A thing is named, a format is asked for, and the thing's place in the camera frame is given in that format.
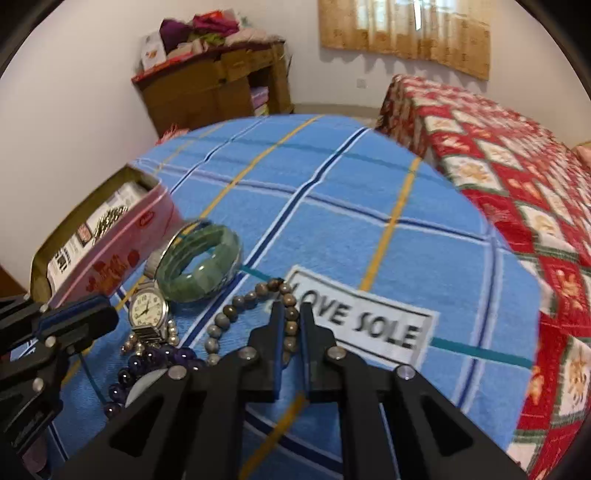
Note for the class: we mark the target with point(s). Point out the pile of clothes on floor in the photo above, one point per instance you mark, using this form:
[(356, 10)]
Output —
[(173, 132)]

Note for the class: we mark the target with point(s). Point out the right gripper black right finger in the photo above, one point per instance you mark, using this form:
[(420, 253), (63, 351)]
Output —
[(394, 423)]

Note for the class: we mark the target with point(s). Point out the brown wooden desk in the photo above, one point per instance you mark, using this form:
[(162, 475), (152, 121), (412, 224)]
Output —
[(208, 92)]

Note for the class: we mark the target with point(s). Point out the beige window curtain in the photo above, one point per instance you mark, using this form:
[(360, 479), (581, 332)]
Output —
[(456, 34)]

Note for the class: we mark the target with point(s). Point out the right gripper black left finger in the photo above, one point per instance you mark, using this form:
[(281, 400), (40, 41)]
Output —
[(188, 424)]

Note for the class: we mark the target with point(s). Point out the green jade bangle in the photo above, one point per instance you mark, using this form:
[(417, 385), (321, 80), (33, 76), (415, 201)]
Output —
[(199, 263)]

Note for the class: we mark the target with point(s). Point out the red patterned bedspread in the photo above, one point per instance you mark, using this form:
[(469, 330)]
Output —
[(536, 192)]

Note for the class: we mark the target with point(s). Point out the clothes heap on desk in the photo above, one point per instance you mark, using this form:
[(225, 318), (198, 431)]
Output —
[(211, 30)]

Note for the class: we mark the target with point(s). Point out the silver wristwatch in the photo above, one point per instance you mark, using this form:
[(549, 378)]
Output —
[(148, 312)]

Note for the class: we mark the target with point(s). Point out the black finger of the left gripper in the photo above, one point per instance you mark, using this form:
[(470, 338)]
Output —
[(74, 326)]

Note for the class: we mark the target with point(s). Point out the pink metal tin box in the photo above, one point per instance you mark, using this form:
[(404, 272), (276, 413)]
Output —
[(119, 251)]

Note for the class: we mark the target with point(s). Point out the white product box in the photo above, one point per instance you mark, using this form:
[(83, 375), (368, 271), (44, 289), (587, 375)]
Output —
[(152, 52)]

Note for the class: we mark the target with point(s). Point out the flat red box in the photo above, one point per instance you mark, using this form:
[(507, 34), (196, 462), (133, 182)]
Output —
[(168, 66)]

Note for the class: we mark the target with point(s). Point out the blue plaid tablecloth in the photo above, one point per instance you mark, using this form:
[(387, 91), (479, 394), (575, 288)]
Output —
[(296, 209)]

